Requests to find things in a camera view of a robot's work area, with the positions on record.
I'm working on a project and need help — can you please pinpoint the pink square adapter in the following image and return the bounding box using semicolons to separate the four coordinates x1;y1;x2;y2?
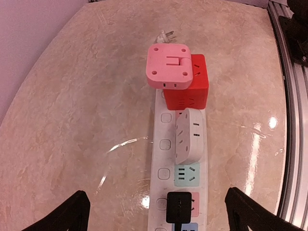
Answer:
146;43;193;90

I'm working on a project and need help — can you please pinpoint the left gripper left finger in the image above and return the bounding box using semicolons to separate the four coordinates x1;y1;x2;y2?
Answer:
24;190;90;231

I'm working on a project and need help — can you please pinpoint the red cube socket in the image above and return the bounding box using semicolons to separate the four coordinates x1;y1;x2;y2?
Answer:
163;54;209;110

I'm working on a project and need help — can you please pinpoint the white power strip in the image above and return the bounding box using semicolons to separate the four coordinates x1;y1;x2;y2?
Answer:
147;90;208;231

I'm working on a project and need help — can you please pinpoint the white oval adapter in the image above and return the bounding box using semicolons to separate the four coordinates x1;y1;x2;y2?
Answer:
175;108;205;165

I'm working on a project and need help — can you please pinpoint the aluminium front rail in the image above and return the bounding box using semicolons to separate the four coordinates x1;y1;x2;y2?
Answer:
267;0;308;231

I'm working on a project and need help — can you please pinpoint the white power strip cord plug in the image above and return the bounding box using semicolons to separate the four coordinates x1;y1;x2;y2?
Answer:
154;30;176;43

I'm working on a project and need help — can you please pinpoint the black charger plug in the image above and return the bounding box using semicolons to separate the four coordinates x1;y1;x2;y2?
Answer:
166;192;192;231

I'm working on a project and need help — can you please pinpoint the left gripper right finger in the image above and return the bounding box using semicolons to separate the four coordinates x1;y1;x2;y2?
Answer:
225;187;301;231

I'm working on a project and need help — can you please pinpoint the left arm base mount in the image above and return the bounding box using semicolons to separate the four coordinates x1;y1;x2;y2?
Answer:
279;0;308;66

